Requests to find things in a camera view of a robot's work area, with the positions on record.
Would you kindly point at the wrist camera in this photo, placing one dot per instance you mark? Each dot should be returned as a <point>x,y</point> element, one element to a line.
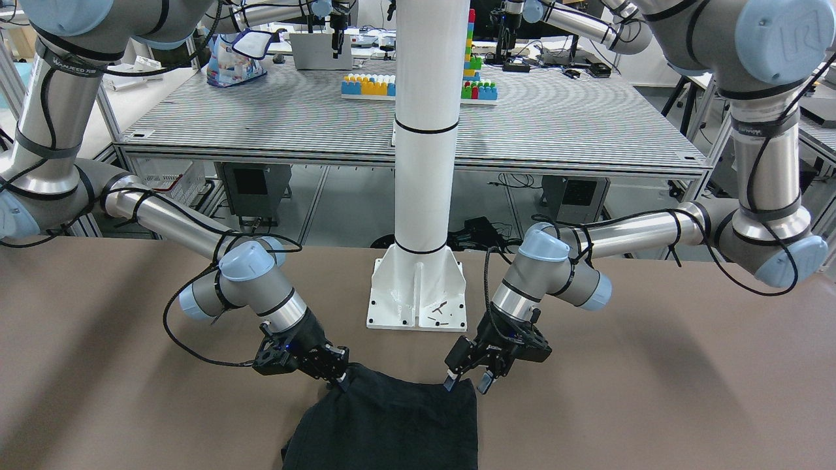
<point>534,347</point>
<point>273,359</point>

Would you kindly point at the striped aluminium frame workbench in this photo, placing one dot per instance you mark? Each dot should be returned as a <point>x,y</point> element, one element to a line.
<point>543,123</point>

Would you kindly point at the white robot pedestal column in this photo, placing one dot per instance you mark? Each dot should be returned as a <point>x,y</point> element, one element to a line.
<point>418,283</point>

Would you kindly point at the white plastic basket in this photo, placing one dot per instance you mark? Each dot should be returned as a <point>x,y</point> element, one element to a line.
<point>179,179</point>

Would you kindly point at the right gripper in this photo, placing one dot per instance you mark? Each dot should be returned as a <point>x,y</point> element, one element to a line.
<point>314,341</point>

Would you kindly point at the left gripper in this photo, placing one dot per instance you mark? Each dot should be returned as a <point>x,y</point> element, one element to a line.
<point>494,350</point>

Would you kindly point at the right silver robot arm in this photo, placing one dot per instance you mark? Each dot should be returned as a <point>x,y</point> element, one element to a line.
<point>44,185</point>

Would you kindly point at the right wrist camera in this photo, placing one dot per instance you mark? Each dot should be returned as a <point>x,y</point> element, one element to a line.
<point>273,359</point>

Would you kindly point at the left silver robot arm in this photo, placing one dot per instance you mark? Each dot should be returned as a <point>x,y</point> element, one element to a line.
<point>762,55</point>

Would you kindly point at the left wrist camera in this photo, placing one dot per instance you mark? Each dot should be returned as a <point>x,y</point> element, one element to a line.
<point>534,347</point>

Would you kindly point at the black t-shirt with logo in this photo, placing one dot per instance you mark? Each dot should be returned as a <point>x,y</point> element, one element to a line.
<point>380,422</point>

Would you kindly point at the printed plastic bag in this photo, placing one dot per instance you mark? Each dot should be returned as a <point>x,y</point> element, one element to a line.
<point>236,59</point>

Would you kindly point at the colourful toy block set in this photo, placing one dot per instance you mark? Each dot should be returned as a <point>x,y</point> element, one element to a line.
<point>473,88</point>

